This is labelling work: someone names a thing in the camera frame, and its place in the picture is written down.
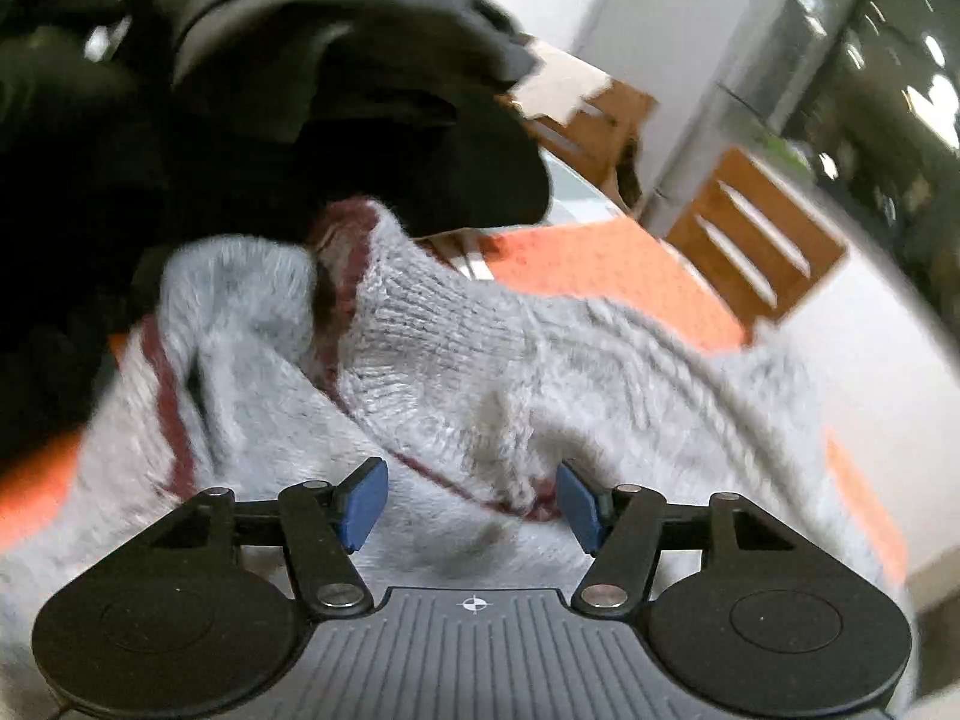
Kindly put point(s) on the dark grey folded garment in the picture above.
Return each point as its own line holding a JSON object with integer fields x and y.
{"x": 300, "y": 22}

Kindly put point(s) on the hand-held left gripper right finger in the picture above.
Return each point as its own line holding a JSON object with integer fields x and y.
{"x": 579, "y": 506}

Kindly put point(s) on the orange patterned table mat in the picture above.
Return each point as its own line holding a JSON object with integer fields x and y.
{"x": 622, "y": 270}

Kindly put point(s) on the pile of dark folded clothes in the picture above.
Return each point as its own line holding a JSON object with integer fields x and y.
{"x": 412, "y": 157}

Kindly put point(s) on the silver refrigerator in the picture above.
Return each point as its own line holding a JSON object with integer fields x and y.
{"x": 885, "y": 127}

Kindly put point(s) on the torn white paper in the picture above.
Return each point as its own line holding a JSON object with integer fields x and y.
{"x": 562, "y": 82}

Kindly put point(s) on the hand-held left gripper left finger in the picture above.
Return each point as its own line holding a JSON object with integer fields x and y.
{"x": 364, "y": 502}

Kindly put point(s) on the wooden chair with paper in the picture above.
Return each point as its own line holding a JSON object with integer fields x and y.
{"x": 592, "y": 142}

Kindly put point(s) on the grey fuzzy knit sweater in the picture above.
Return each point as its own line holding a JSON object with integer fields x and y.
{"x": 600, "y": 360}

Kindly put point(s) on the light wooden slatted chair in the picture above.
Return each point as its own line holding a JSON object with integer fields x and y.
{"x": 821, "y": 247}

